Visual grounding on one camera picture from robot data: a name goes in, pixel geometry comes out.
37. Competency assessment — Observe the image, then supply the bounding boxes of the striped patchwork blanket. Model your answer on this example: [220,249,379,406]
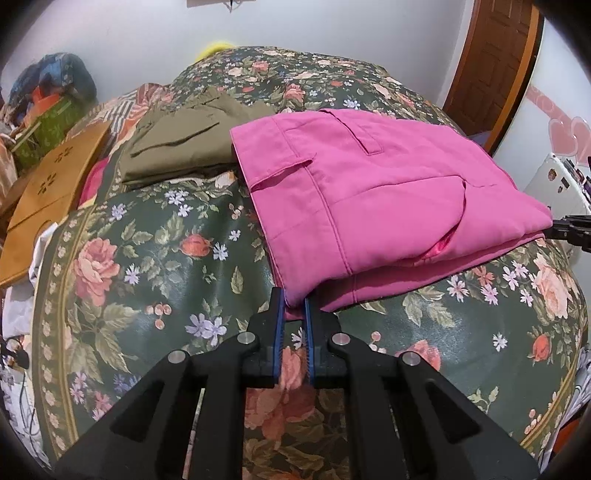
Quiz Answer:
[66,83,172,144]

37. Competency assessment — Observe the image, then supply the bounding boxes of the brown wooden door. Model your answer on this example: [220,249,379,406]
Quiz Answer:
[444,0,544,154]

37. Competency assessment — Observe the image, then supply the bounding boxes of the yellow curved bed rail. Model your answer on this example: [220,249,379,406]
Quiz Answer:
[195,41,235,62]

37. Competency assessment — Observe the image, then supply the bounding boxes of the green storage box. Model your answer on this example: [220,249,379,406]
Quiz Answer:
[10,96,85,174]

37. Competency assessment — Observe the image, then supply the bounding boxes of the pink pants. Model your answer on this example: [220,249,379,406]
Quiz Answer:
[230,109,552,311]

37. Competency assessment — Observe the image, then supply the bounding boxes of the floral bedspread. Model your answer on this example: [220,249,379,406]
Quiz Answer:
[32,47,587,463]

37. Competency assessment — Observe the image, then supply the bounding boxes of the olive green folded pants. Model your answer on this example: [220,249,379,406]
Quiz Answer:
[118,87,274,188]

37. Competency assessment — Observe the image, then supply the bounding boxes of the pile of blue clothes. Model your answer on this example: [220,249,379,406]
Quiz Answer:
[7,52,97,108]

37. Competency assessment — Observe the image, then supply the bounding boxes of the wooden lap desk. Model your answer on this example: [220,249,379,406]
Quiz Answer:
[1,121,110,288]

